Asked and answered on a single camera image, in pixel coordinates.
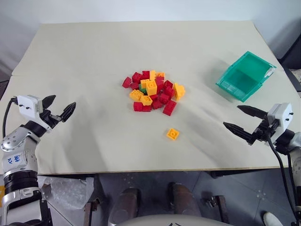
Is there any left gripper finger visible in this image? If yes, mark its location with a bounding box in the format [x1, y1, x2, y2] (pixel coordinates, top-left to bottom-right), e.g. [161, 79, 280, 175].
[58, 101, 77, 123]
[42, 94, 57, 111]

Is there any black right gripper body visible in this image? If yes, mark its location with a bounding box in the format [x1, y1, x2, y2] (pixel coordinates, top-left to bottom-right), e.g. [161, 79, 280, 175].
[246, 117, 277, 145]

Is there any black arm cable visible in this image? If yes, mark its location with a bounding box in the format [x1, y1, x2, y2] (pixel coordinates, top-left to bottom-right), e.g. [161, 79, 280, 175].
[2, 97, 20, 138]
[267, 137, 297, 224]

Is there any white shoe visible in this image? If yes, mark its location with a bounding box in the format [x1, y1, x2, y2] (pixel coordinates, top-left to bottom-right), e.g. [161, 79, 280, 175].
[262, 211, 282, 226]

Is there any green plastic bin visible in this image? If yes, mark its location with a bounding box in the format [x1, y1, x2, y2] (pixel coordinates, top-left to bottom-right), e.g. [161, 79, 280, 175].
[215, 50, 277, 104]

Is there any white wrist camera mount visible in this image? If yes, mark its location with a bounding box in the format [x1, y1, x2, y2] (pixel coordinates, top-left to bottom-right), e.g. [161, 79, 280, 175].
[266, 102, 294, 142]
[16, 94, 44, 119]

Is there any long red building block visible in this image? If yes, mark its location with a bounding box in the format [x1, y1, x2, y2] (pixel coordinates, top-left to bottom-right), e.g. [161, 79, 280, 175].
[162, 100, 178, 116]

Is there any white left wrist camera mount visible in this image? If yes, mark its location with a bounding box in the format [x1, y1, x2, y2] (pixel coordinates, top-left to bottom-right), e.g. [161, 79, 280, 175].
[16, 94, 44, 119]

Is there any flat yellow building block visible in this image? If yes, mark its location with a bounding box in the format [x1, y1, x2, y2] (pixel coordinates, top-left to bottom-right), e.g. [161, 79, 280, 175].
[166, 128, 180, 141]

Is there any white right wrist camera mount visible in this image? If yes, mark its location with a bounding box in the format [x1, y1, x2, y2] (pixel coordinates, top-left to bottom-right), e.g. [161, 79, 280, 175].
[266, 102, 294, 142]

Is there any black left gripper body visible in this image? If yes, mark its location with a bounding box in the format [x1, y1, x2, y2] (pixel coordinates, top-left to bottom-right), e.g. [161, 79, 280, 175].
[39, 109, 65, 130]

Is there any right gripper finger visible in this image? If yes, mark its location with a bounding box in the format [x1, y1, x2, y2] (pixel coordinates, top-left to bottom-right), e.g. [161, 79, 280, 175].
[222, 121, 255, 142]
[236, 105, 269, 119]

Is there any dark brown rounded shape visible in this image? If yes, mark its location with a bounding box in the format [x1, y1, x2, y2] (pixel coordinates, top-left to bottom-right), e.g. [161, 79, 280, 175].
[167, 182, 202, 217]
[110, 187, 139, 226]

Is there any yellow plastic building brick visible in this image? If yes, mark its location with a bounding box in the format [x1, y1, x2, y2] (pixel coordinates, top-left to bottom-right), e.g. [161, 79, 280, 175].
[173, 82, 186, 102]

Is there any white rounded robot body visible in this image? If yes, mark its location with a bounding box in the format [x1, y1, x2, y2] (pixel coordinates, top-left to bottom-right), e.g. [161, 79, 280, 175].
[107, 213, 232, 226]

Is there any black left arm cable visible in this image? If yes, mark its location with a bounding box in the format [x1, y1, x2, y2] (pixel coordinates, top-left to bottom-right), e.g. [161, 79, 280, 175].
[2, 97, 20, 138]

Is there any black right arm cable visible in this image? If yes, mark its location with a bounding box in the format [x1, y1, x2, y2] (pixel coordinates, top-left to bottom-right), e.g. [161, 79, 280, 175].
[267, 137, 297, 224]

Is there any black chair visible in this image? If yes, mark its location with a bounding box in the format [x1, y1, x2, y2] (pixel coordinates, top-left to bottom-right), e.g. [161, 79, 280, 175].
[270, 29, 301, 93]

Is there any clear plastic bag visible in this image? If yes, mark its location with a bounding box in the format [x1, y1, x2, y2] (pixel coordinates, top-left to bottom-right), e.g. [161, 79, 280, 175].
[37, 175, 95, 210]

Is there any tall yellow building block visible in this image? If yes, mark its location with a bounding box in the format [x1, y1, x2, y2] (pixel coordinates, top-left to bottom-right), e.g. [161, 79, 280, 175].
[145, 80, 158, 96]

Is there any rusty metal table bracket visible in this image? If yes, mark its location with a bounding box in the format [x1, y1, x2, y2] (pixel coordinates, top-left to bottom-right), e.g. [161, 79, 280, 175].
[83, 199, 101, 226]
[206, 194, 230, 224]

